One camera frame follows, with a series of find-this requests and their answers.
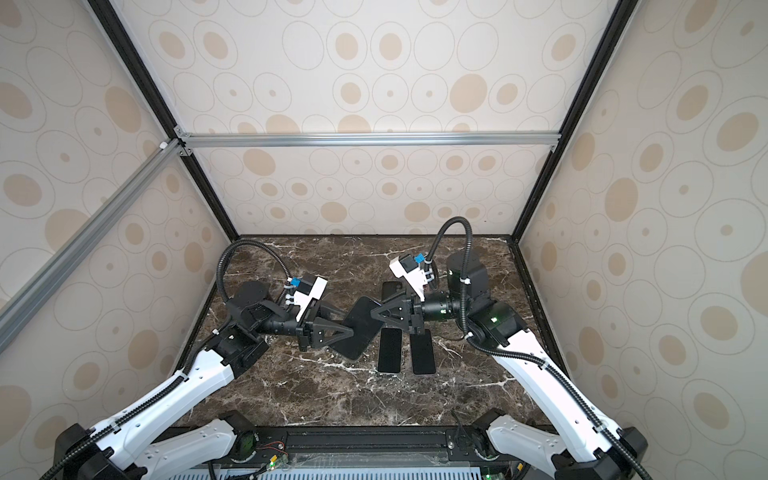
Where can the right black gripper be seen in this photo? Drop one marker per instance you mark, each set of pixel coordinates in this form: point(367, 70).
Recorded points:
point(408, 307)

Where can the black frame post right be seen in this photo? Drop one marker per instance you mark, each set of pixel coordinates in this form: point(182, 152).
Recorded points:
point(606, 47)

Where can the diagonal aluminium rail left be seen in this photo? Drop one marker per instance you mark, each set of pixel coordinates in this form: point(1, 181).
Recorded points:
point(39, 289)

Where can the black frame post left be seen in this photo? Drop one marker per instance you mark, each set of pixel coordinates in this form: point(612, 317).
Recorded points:
point(107, 17)

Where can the black frame post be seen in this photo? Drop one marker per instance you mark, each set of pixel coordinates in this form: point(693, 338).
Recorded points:
point(606, 47)
point(107, 17)

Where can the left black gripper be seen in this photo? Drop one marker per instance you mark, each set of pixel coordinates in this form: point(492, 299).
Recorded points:
point(308, 332)

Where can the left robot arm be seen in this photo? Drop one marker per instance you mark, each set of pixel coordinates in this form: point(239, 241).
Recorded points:
point(180, 384)

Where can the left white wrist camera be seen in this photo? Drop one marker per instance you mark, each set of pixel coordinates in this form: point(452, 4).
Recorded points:
point(301, 292)

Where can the horizontal aluminium rail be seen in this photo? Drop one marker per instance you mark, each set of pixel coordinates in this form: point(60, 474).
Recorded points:
point(377, 139)

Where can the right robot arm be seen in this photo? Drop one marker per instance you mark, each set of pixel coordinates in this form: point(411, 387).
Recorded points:
point(495, 328)

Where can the black phone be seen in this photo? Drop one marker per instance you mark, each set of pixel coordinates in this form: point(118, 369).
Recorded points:
point(390, 351)
point(364, 328)

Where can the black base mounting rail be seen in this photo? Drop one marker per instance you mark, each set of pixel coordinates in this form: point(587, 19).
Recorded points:
point(366, 447)

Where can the black phone case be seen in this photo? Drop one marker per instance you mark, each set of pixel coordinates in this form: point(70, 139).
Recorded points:
point(390, 289)

